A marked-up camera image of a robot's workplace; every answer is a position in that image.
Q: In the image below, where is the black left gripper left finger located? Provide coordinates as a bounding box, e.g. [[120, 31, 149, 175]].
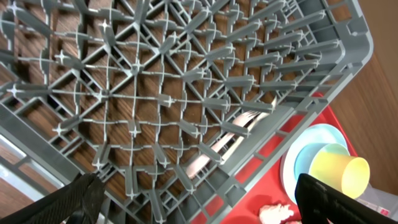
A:
[[1, 174, 104, 224]]

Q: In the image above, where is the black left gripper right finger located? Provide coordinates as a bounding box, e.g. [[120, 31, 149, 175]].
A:
[[295, 174, 395, 224]]

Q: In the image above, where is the yellow plastic cup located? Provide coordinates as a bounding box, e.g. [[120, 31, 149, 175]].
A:
[[309, 152, 370, 199]]

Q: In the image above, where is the white napkin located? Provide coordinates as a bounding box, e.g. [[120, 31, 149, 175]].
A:
[[259, 203, 294, 224]]

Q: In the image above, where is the silver fork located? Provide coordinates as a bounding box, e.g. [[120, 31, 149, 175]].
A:
[[186, 111, 259, 179]]

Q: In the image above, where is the grey dishwasher rack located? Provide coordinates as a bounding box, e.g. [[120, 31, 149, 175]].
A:
[[1, 0, 373, 223]]

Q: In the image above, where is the small mint green bowl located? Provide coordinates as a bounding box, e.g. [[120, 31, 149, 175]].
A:
[[294, 143, 350, 180]]

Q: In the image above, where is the red serving tray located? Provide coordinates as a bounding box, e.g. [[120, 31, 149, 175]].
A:
[[190, 92, 359, 224]]

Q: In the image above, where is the clear plastic bin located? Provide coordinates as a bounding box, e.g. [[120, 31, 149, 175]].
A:
[[356, 184, 398, 221]]

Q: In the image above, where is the light blue plate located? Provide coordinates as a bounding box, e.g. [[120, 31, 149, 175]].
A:
[[280, 123, 348, 203]]

